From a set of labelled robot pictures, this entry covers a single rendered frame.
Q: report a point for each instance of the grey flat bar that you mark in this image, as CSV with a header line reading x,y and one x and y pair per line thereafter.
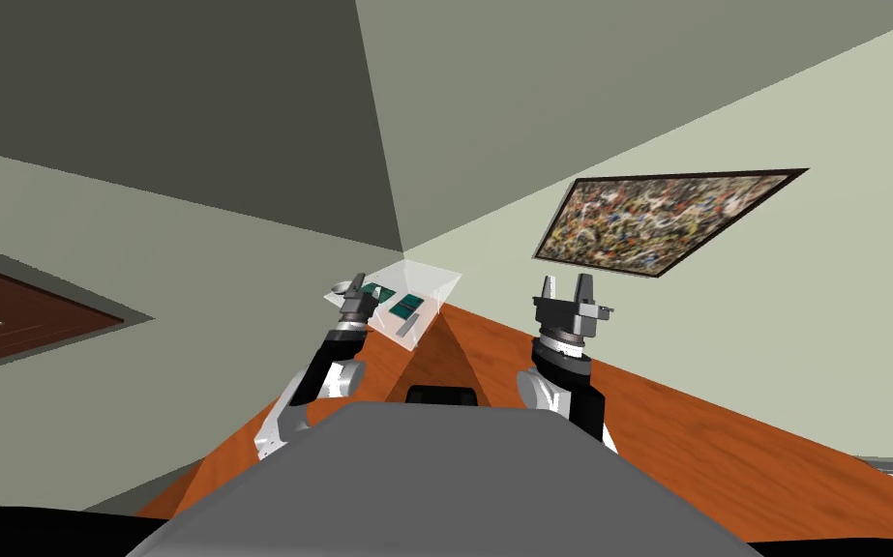
x,y
406,325

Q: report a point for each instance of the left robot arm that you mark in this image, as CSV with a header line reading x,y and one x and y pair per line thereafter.
x,y
314,371

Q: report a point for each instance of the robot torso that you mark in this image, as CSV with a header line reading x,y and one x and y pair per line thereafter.
x,y
446,480

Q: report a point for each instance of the speckled painting in dark frame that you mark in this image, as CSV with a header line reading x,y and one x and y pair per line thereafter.
x,y
663,220

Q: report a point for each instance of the white bowl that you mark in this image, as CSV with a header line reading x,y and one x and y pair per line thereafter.
x,y
340,288

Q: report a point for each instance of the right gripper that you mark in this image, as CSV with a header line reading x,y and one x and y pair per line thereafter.
x,y
566,317

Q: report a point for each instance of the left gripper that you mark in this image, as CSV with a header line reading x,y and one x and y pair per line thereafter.
x,y
357,311

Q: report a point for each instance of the green book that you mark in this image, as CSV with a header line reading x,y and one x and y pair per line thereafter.
x,y
406,305
381,293

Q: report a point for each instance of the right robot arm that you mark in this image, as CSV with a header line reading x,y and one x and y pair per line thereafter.
x,y
570,387

